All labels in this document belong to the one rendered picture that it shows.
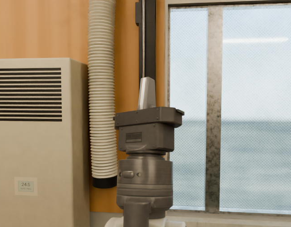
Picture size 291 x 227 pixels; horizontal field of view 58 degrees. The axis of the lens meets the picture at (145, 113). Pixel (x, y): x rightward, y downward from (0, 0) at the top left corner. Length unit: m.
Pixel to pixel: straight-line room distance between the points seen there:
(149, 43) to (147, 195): 1.26
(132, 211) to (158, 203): 0.05
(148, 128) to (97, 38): 1.16
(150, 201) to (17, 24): 1.67
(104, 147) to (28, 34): 0.87
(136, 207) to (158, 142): 0.10
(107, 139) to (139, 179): 1.13
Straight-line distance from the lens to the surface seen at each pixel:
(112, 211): 1.80
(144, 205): 0.37
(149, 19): 1.59
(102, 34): 1.52
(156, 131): 0.39
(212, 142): 1.69
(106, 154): 1.51
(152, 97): 0.44
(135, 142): 0.41
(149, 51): 1.55
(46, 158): 1.51
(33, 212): 1.63
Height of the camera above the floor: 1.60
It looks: 4 degrees down
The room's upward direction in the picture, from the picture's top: straight up
